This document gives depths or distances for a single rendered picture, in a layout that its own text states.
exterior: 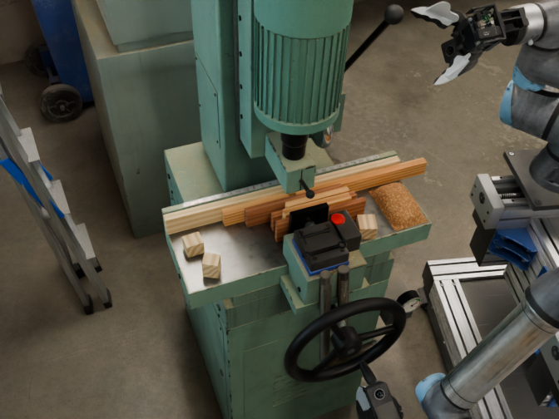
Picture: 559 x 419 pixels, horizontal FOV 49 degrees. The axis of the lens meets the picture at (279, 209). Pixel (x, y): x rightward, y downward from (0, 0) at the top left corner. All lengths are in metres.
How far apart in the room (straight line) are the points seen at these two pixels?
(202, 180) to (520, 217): 0.89
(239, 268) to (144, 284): 1.15
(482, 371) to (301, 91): 0.61
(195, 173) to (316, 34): 0.74
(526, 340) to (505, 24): 0.59
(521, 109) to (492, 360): 0.77
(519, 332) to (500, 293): 1.18
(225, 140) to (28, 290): 1.29
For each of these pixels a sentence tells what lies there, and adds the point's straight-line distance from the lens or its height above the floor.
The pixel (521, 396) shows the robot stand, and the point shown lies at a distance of 2.15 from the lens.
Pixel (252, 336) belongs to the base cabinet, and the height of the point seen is 0.65.
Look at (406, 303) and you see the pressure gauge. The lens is 1.63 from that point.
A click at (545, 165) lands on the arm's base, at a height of 0.87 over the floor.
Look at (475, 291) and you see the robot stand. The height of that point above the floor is 0.21.
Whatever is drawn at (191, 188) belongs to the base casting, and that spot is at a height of 0.80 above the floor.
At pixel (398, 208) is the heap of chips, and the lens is 1.49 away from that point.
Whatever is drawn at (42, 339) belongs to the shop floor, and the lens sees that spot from 2.44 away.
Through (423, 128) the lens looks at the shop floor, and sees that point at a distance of 3.23.
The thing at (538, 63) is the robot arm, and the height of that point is 1.27.
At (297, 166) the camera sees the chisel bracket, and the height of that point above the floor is 1.07.
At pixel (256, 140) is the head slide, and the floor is 1.06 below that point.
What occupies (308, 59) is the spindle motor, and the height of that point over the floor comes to 1.37.
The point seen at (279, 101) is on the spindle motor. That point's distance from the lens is 1.18.
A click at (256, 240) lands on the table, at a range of 1.42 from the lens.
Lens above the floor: 2.00
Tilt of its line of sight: 47 degrees down
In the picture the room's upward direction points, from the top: 3 degrees clockwise
